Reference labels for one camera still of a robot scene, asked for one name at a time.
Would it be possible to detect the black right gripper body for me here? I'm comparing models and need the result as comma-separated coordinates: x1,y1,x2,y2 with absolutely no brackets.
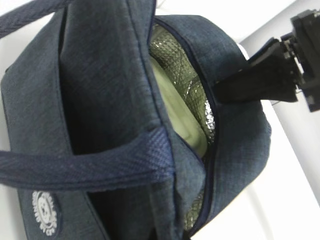
280,9,320,113

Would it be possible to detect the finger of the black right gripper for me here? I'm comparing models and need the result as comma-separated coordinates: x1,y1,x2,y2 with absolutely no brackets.
212,38,299,104

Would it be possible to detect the green lidded glass container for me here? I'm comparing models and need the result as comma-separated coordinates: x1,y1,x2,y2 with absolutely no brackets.
150,58,208,158

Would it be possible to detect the navy blue lunch bag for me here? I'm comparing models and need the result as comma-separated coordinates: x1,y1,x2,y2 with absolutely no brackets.
0,0,271,240

